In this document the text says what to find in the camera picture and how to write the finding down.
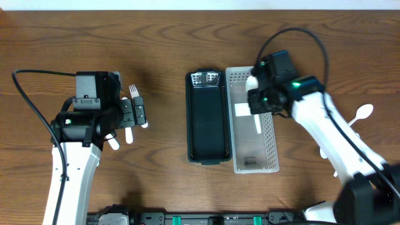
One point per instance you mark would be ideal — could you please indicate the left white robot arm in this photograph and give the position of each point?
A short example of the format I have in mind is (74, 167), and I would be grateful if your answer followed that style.
(77, 149)

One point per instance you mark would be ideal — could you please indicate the clear plastic basket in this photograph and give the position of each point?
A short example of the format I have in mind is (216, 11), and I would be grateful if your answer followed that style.
(252, 136)

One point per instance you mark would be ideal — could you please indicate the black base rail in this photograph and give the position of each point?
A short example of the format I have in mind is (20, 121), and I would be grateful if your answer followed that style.
(119, 214)

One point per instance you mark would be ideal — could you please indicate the dark green plastic basket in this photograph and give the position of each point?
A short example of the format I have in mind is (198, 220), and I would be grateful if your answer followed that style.
(207, 117)

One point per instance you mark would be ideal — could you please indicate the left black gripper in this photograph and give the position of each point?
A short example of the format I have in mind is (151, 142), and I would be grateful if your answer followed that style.
(128, 113)

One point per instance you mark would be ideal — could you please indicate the white plastic spoon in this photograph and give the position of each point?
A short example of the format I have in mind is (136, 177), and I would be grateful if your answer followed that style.
(362, 112)
(128, 119)
(252, 90)

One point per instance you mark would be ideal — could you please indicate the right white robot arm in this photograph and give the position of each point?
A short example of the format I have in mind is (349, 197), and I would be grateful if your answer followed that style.
(370, 193)

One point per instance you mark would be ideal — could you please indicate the white plastic fork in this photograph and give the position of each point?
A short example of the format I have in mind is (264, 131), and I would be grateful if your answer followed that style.
(135, 93)
(113, 142)

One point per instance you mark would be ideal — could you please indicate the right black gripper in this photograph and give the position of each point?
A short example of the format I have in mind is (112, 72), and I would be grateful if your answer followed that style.
(254, 108)

